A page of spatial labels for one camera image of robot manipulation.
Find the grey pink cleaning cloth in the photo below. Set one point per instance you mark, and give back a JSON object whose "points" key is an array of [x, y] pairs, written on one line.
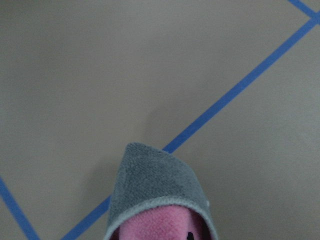
{"points": [[156, 196]]}

